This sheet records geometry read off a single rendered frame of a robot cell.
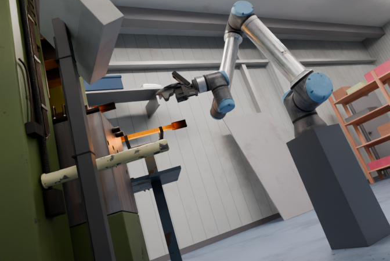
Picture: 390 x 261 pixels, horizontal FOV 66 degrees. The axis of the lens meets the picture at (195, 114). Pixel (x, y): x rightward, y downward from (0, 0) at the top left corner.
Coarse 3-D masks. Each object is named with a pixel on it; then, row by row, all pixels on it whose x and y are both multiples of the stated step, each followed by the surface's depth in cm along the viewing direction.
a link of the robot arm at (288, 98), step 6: (288, 90) 175; (288, 96) 175; (288, 102) 174; (294, 102) 168; (288, 108) 175; (294, 108) 170; (300, 108) 167; (288, 114) 178; (294, 114) 172; (300, 114) 170
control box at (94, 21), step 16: (48, 0) 96; (64, 0) 91; (80, 0) 86; (96, 0) 88; (48, 16) 102; (64, 16) 96; (80, 16) 90; (96, 16) 86; (112, 16) 88; (48, 32) 109; (80, 32) 96; (96, 32) 90; (112, 32) 93; (80, 48) 101; (96, 48) 95; (112, 48) 102; (80, 64) 108; (96, 64) 103; (96, 80) 114
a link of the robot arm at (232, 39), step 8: (232, 32) 180; (240, 32) 182; (224, 40) 188; (232, 40) 180; (240, 40) 184; (224, 48) 181; (232, 48) 178; (224, 56) 177; (232, 56) 176; (224, 64) 174; (232, 64) 174; (232, 72) 173; (216, 112) 159
